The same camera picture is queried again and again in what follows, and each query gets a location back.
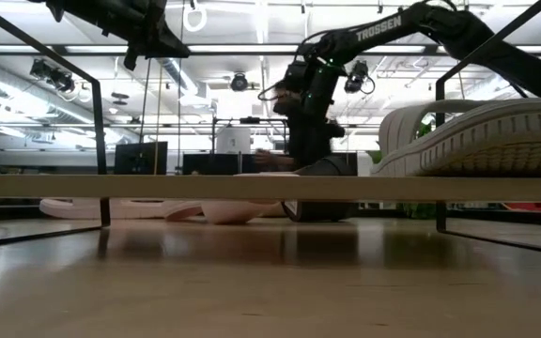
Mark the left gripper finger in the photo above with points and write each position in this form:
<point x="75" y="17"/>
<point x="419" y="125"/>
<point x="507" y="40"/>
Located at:
<point x="167" y="44"/>

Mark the pink foam slide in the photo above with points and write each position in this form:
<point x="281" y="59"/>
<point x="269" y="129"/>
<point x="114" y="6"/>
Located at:
<point x="233" y="213"/>
<point x="134" y="209"/>

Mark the grey foam slide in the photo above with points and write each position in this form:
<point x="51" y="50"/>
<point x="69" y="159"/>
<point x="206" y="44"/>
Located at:
<point x="486" y="141"/>

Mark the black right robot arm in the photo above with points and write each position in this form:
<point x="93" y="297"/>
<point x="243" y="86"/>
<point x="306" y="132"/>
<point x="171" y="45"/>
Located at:
<point x="378" y="28"/>

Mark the person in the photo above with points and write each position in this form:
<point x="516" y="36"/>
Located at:
<point x="313" y="141"/>

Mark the black ceiling spotlight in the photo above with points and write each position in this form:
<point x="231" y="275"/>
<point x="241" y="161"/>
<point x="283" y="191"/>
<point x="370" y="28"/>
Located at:
<point x="239" y="82"/>

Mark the person's hand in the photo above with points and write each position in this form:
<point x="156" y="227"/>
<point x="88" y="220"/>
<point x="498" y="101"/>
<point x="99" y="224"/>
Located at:
<point x="270" y="159"/>

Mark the black ceiling light cluster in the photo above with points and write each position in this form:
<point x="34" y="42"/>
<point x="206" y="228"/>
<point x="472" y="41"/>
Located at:
<point x="52" y="75"/>

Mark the white cylinder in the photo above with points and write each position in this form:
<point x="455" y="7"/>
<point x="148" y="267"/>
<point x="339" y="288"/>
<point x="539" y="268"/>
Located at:
<point x="233" y="141"/>

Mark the black monitor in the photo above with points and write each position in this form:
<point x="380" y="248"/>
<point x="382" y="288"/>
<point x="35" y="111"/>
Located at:
<point x="139" y="159"/>
<point x="214" y="164"/>

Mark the red black cart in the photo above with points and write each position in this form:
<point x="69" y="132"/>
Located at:
<point x="529" y="207"/>

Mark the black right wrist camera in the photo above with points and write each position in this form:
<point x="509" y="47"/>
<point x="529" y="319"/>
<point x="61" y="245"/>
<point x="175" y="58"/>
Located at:
<point x="357" y="77"/>

